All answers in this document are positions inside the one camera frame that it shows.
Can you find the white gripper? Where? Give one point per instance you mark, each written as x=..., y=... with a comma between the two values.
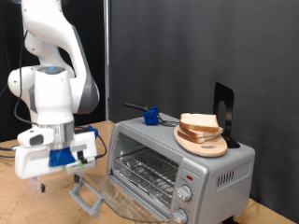
x=31, y=161

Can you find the spatula with blue grip block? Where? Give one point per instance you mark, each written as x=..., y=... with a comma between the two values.
x=151, y=116

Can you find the thick white bread slice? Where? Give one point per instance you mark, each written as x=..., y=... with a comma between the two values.
x=199, y=121

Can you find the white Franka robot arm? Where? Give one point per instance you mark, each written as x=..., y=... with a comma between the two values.
x=49, y=93

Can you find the silver oven timer knob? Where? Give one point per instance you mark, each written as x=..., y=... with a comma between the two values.
x=179, y=216

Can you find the silver oven temperature knob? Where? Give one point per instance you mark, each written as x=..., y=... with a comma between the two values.
x=184, y=193

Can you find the red oven indicator light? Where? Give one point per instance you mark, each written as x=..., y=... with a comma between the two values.
x=189, y=178

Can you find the silver toaster oven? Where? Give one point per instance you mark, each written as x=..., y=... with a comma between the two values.
x=224, y=161

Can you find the vertical metal pole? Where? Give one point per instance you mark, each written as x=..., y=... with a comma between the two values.
x=106, y=46

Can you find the oval wooden cutting board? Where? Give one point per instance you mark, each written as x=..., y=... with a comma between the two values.
x=205, y=150

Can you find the black curtain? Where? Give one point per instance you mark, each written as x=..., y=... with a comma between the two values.
x=93, y=31

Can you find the black metal bookend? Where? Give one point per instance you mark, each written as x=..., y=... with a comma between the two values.
x=229, y=102

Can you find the grey backdrop fabric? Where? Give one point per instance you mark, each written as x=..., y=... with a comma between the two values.
x=202, y=46

